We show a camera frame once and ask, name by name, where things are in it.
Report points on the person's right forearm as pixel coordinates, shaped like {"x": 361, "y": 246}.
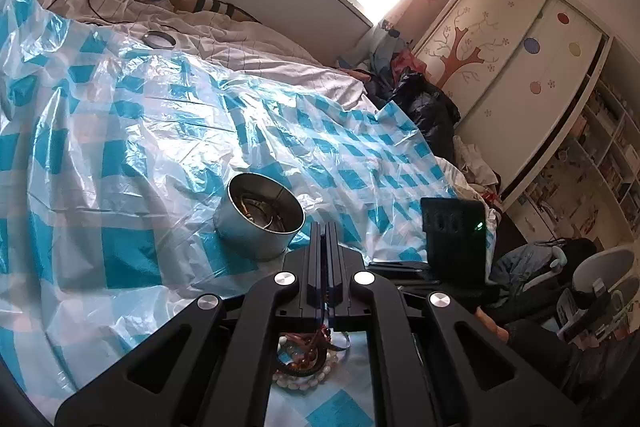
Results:
{"x": 535, "y": 347}

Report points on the black plastic bag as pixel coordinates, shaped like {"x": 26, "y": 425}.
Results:
{"x": 425, "y": 112}

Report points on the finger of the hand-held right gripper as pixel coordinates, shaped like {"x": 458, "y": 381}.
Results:
{"x": 400, "y": 271}

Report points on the pile of colourful clothes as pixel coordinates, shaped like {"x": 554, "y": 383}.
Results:
{"x": 395, "y": 57}

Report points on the white grid bed quilt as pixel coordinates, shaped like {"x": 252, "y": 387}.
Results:
{"x": 240, "y": 42}

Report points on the blue checkered plastic sheet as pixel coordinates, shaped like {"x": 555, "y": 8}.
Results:
{"x": 125, "y": 157}

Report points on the white bookshelf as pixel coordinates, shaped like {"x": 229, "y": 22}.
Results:
{"x": 595, "y": 157}

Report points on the grey white chair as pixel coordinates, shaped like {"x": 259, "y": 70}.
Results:
{"x": 600, "y": 277}

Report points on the round metal tin lid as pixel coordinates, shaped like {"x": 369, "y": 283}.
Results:
{"x": 159, "y": 40}

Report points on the person's right hand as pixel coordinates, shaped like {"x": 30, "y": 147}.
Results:
{"x": 492, "y": 324}

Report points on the blue denim garment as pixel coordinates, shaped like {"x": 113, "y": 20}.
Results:
{"x": 525, "y": 262}

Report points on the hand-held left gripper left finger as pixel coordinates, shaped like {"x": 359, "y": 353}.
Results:
{"x": 320, "y": 267}

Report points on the white crumpled cloth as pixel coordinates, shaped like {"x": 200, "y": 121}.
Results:
{"x": 475, "y": 167}

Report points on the tree-print white wardrobe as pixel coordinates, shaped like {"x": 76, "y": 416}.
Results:
{"x": 510, "y": 97}

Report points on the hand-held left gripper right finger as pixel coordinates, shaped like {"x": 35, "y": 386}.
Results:
{"x": 334, "y": 267}

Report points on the round metal tin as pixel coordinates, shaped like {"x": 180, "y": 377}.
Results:
{"x": 250, "y": 237}

